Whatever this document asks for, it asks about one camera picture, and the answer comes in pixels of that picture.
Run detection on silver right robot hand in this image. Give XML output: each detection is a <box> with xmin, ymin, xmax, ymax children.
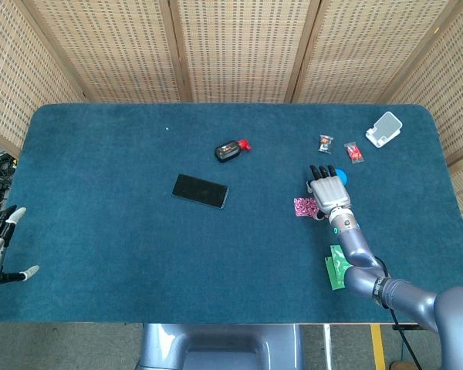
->
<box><xmin>304</xmin><ymin>164</ymin><xmax>353</xmax><ymax>220</ymax></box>

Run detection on pink patterned card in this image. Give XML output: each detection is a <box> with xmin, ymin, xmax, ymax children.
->
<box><xmin>292</xmin><ymin>197</ymin><xmax>319</xmax><ymax>218</ymax></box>

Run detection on red candy packet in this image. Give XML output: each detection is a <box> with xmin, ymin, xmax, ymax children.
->
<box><xmin>343</xmin><ymin>141</ymin><xmax>366</xmax><ymax>165</ymax></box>

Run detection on green packet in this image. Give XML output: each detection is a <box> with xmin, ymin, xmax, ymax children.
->
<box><xmin>330</xmin><ymin>244</ymin><xmax>350</xmax><ymax>271</ymax></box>
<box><xmin>324</xmin><ymin>256</ymin><xmax>346</xmax><ymax>291</ymax></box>

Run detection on white phone stand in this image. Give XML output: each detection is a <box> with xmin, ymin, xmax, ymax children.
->
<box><xmin>365</xmin><ymin>111</ymin><xmax>404</xmax><ymax>149</ymax></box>

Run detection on blue table cover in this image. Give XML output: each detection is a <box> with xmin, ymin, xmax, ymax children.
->
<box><xmin>0</xmin><ymin>103</ymin><xmax>463</xmax><ymax>325</ymax></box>

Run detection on black bottle with red cap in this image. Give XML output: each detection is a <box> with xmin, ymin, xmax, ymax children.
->
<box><xmin>214</xmin><ymin>139</ymin><xmax>253</xmax><ymax>163</ymax></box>

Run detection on black smartphone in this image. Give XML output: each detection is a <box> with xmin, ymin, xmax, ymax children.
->
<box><xmin>171</xmin><ymin>173</ymin><xmax>230</xmax><ymax>210</ymax></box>

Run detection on white table leg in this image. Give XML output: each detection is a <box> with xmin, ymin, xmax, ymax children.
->
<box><xmin>323</xmin><ymin>324</ymin><xmax>332</xmax><ymax>370</ymax></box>

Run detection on grey-blue robot torso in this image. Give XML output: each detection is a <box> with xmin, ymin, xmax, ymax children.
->
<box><xmin>137</xmin><ymin>323</ymin><xmax>306</xmax><ymax>370</ymax></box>

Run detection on tangled black floor cables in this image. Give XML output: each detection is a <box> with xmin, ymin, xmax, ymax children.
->
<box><xmin>0</xmin><ymin>150</ymin><xmax>19</xmax><ymax>211</ymax></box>

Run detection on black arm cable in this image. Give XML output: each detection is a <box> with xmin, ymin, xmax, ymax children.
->
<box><xmin>372</xmin><ymin>254</ymin><xmax>420</xmax><ymax>370</ymax></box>

